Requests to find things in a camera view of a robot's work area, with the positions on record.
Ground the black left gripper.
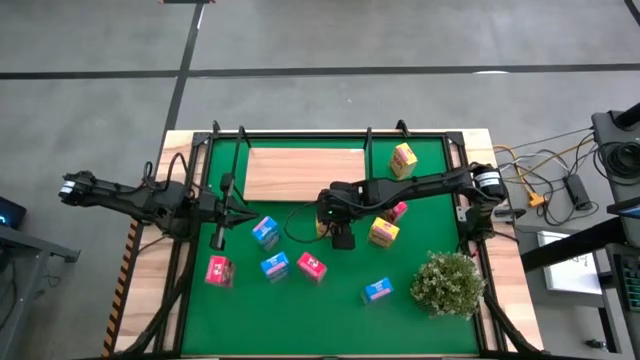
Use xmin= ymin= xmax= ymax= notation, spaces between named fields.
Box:
xmin=199 ymin=172 xmax=261 ymax=252

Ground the blue Rice Krispies cereal box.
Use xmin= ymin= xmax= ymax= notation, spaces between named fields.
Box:
xmin=250 ymin=215 xmax=282 ymax=252
xmin=360 ymin=276 xmax=395 ymax=305
xmin=259 ymin=250 xmax=291 ymax=284

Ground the red cereal box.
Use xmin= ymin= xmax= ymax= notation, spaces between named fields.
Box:
xmin=382 ymin=200 xmax=409 ymax=225
xmin=204 ymin=254 xmax=237 ymax=289
xmin=296 ymin=251 xmax=329 ymax=284

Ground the wooden shelf board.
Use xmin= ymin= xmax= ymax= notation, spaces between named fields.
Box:
xmin=242 ymin=147 xmax=367 ymax=203

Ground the green table mat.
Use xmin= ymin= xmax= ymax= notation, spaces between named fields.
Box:
xmin=180 ymin=137 xmax=481 ymax=356

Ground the artificial white-flowered bush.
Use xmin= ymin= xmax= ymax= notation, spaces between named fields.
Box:
xmin=409 ymin=250 xmax=487 ymax=321

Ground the yellow black hazard tape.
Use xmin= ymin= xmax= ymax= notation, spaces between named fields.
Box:
xmin=101 ymin=219 xmax=140 ymax=359

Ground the small black device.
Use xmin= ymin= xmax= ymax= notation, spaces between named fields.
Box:
xmin=492 ymin=207 xmax=527 ymax=221

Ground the grey metal desk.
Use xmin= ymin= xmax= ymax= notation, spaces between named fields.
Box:
xmin=0 ymin=224 xmax=81 ymax=360

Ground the black device with blue light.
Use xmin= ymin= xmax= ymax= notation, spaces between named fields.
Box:
xmin=0 ymin=195 xmax=28 ymax=231

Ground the black metal beam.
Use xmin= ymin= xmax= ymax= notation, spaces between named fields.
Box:
xmin=519 ymin=217 xmax=640 ymax=274

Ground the black power adapter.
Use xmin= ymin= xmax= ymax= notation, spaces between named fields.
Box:
xmin=563 ymin=173 xmax=594 ymax=212

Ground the white board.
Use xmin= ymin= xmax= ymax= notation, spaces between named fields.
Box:
xmin=535 ymin=230 xmax=604 ymax=296

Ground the grey metal equipment stand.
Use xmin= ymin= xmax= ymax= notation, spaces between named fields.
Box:
xmin=591 ymin=102 xmax=640 ymax=201

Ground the dark monitor screen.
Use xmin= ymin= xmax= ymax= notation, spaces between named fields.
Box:
xmin=606 ymin=195 xmax=640 ymax=221

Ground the black keyboard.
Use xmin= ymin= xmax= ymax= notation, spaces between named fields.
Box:
xmin=613 ymin=252 xmax=640 ymax=314

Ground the black metal shelf bracket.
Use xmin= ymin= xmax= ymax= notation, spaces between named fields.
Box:
xmin=227 ymin=124 xmax=251 ymax=206
xmin=363 ymin=126 xmax=375 ymax=207

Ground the black metal table frame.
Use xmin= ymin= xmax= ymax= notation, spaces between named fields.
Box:
xmin=102 ymin=118 xmax=546 ymax=360

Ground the yellow power cable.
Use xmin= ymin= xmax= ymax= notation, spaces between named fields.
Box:
xmin=493 ymin=137 xmax=597 ymax=209

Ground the coiled black cable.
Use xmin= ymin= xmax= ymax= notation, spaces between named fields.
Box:
xmin=594 ymin=141 xmax=640 ymax=180

